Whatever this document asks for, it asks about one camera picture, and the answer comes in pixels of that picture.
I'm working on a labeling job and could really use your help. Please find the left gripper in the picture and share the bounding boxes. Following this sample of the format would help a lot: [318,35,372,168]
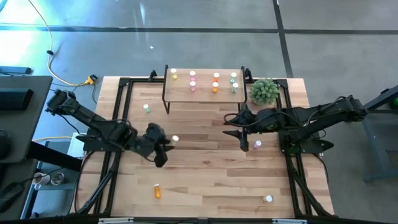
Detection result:
[136,123,175,168]

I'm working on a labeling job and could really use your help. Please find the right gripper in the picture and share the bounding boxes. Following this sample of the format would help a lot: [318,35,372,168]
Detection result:
[222,104,264,152]

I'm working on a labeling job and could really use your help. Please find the wooden shelf black metal legs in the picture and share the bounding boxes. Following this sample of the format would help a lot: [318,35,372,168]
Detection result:
[161,64,253,114]

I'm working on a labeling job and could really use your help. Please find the green plant in patterned pot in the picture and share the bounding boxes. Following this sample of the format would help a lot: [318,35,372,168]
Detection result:
[249,78,280,106]

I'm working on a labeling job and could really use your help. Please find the metal cup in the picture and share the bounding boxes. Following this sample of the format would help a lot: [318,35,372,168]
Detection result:
[50,172,65,186]

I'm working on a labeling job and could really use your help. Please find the white paper cup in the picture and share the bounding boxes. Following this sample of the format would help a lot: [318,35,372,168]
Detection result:
[33,172,50,186]

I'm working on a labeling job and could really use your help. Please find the grey metal stand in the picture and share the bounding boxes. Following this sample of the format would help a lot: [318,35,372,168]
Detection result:
[362,85,398,183]

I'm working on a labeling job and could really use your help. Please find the dark grey desk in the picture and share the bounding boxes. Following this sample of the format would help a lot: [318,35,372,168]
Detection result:
[0,75,53,164]

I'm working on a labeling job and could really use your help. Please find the black rectangular device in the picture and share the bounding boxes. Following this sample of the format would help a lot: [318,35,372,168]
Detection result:
[0,88,34,111]

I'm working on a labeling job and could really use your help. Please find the black flat bar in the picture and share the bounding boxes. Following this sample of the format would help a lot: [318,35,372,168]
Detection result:
[0,65,32,75]

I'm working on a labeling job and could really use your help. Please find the black aluminium table frame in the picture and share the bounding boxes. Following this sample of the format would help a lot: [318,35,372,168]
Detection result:
[70,70,335,218]

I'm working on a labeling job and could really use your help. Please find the silver bracket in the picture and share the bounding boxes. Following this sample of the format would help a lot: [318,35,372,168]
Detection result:
[98,217,134,224]
[272,218,308,224]

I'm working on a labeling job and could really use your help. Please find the yellow floor cable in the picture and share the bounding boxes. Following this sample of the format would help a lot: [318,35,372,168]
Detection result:
[27,0,96,88]

